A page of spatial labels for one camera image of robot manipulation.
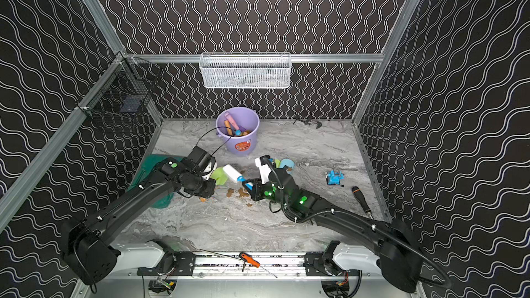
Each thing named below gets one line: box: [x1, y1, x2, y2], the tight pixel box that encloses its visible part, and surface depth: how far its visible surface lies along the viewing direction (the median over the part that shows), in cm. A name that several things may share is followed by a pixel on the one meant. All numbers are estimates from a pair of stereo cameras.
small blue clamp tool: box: [326, 169, 345, 186], surface depth 94 cm
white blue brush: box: [222, 164, 254, 190], surface depth 80 cm
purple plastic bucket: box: [215, 106, 261, 157], surface depth 102 cm
